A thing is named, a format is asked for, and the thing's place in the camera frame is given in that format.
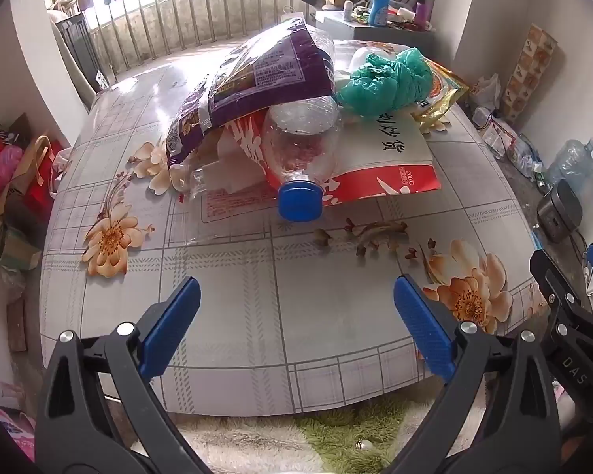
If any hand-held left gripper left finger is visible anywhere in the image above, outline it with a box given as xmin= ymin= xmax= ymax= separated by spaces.
xmin=34 ymin=276 xmax=213 ymax=474

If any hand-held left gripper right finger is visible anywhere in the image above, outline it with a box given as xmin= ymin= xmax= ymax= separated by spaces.
xmin=393 ymin=274 xmax=561 ymax=474

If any clear bag with red print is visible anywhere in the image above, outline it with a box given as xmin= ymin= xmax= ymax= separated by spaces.
xmin=180 ymin=178 xmax=285 ymax=245

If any red and white snack bag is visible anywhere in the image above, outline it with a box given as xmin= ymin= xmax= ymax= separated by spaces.
xmin=217 ymin=109 xmax=442 ymax=208

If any clear bottle with blue cap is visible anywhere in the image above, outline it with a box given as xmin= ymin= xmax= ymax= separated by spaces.
xmin=261 ymin=94 xmax=344 ymax=222

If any dark grey rice cooker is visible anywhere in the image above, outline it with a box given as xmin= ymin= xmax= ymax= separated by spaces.
xmin=537 ymin=179 xmax=585 ymax=244

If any floral table cover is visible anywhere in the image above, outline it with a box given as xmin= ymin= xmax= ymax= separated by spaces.
xmin=40 ymin=34 xmax=549 ymax=418

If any blue water jug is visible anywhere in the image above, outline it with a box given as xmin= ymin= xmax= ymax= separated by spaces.
xmin=546 ymin=138 xmax=593 ymax=188

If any green and white fluffy rug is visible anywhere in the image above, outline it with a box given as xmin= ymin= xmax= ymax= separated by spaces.
xmin=128 ymin=395 xmax=475 ymax=474

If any white flat box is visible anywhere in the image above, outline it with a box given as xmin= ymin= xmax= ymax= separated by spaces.
xmin=477 ymin=116 xmax=519 ymax=156

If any white plastic shopping bag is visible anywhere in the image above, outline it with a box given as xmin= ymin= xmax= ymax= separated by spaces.
xmin=472 ymin=74 xmax=502 ymax=112

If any patterned tile roll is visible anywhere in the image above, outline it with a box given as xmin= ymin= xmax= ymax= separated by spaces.
xmin=501 ymin=24 xmax=559 ymax=122

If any brown paper bag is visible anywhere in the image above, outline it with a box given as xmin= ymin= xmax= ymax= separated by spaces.
xmin=10 ymin=135 xmax=55 ymax=198

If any yellow snack bag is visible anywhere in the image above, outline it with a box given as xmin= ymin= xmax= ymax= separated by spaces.
xmin=410 ymin=56 xmax=470 ymax=134

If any pink cloth bag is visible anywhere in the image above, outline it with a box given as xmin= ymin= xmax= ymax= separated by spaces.
xmin=0 ymin=145 xmax=23 ymax=203

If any green plastic bag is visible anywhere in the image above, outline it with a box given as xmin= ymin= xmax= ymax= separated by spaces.
xmin=336 ymin=48 xmax=434 ymax=118

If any purple snack bag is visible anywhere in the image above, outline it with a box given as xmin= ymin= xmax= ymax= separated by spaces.
xmin=165 ymin=17 xmax=336 ymax=171

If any metal railing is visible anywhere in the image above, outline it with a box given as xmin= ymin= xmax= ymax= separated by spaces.
xmin=86 ymin=0 xmax=307 ymax=77

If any ribbed clear plastic bottle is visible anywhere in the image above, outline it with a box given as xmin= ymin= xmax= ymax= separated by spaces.
xmin=304 ymin=27 xmax=337 ymax=85

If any grey cabinet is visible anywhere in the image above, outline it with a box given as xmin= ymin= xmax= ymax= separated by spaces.
xmin=315 ymin=10 xmax=438 ymax=43

